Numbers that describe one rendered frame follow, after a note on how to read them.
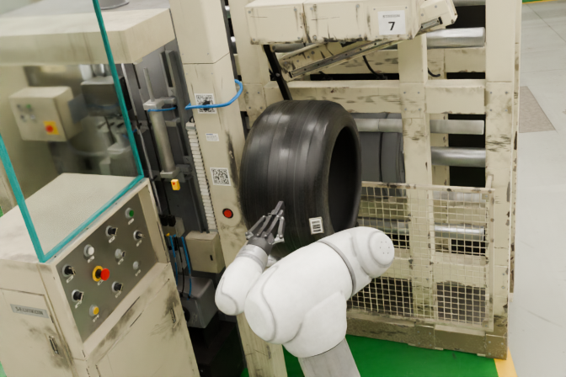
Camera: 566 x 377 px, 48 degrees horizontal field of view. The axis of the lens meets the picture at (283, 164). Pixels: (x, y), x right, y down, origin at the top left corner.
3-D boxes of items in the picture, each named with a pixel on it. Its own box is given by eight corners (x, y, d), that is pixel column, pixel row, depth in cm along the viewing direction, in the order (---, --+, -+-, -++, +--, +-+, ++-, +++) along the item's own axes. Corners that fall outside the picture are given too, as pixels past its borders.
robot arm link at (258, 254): (230, 254, 181) (237, 241, 186) (237, 277, 186) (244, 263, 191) (258, 257, 178) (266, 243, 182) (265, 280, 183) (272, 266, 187)
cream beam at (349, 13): (249, 46, 234) (242, 7, 228) (274, 28, 255) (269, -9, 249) (413, 41, 211) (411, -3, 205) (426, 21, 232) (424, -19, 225)
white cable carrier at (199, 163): (210, 233, 251) (184, 123, 230) (215, 226, 255) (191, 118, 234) (219, 234, 249) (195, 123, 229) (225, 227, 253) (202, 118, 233)
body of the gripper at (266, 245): (265, 246, 183) (276, 225, 190) (239, 243, 186) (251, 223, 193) (270, 265, 187) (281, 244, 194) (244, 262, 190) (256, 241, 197)
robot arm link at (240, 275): (223, 262, 184) (256, 291, 187) (200, 301, 173) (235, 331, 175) (245, 248, 178) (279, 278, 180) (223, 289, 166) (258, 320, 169)
